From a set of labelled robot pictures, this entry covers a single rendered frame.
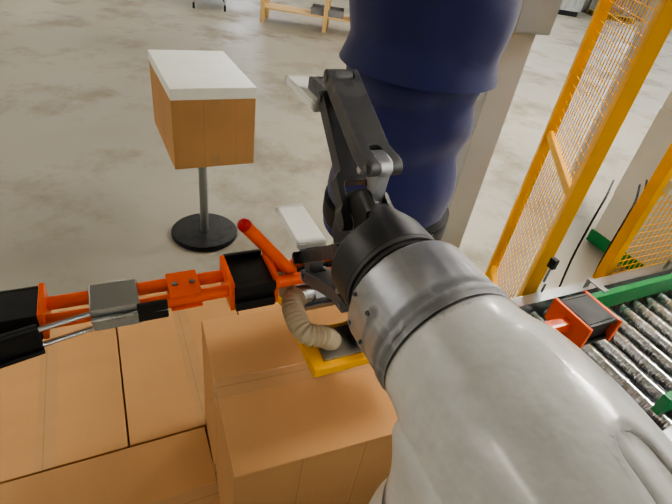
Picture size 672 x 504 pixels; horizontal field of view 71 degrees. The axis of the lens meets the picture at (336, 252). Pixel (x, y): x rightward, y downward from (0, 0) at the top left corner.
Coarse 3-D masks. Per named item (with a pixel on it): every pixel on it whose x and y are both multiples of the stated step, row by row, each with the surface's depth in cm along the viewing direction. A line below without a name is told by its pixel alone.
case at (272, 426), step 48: (240, 336) 110; (288, 336) 112; (240, 384) 100; (288, 384) 101; (336, 384) 103; (240, 432) 91; (288, 432) 92; (336, 432) 94; (384, 432) 95; (240, 480) 85; (288, 480) 91; (336, 480) 99
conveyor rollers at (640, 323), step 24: (624, 312) 205; (648, 312) 205; (624, 336) 190; (648, 336) 196; (600, 360) 178; (624, 360) 179; (648, 360) 181; (624, 384) 170; (648, 384) 172; (648, 408) 163
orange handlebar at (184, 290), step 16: (176, 272) 80; (192, 272) 80; (208, 272) 81; (144, 288) 77; (160, 288) 78; (176, 288) 77; (192, 288) 77; (208, 288) 78; (224, 288) 79; (48, 304) 72; (64, 304) 72; (80, 304) 74; (176, 304) 76; (192, 304) 78; (48, 320) 69; (80, 320) 70; (560, 320) 84
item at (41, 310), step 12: (24, 288) 71; (36, 288) 71; (0, 300) 68; (12, 300) 69; (24, 300) 69; (36, 300) 69; (0, 312) 67; (12, 312) 67; (24, 312) 67; (36, 312) 68; (48, 312) 72; (0, 324) 66; (12, 324) 66; (24, 324) 67; (36, 324) 68; (48, 336) 70
